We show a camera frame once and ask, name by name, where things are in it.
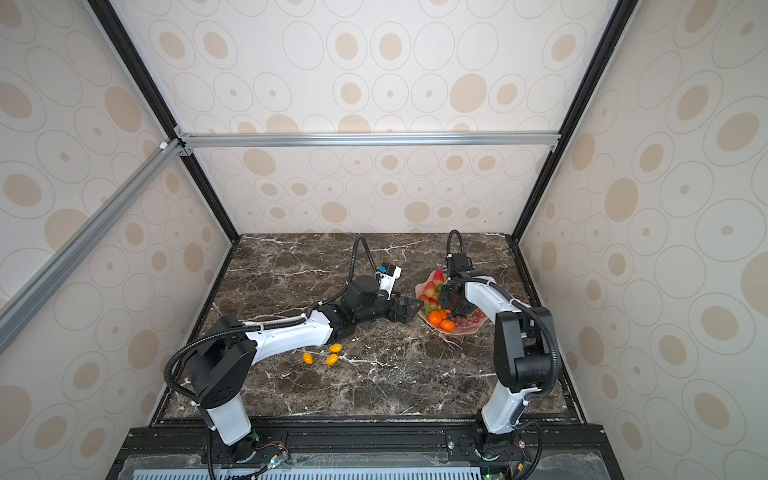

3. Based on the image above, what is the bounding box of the fake strawberry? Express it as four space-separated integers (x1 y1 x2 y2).
423 281 440 301
432 270 445 286
421 299 437 316

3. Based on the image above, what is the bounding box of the pink scalloped fruit bowl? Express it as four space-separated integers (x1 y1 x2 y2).
415 270 484 335

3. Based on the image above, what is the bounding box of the fake orange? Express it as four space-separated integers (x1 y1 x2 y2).
439 320 456 332
427 310 444 326

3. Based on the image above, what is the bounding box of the red fake grape bunch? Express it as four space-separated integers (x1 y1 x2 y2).
454 309 487 329

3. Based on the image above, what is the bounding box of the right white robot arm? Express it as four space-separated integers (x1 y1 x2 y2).
438 230 562 436

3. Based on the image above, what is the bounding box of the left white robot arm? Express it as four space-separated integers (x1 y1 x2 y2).
163 235 424 446

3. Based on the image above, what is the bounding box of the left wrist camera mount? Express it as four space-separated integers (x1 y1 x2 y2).
376 262 402 298

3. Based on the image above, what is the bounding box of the horizontal aluminium frame bar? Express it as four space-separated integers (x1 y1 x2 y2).
181 131 560 148

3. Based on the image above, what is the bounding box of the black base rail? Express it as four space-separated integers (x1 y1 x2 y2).
107 420 623 479

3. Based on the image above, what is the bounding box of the slanted aluminium frame bar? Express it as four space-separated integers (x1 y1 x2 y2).
1 139 182 350

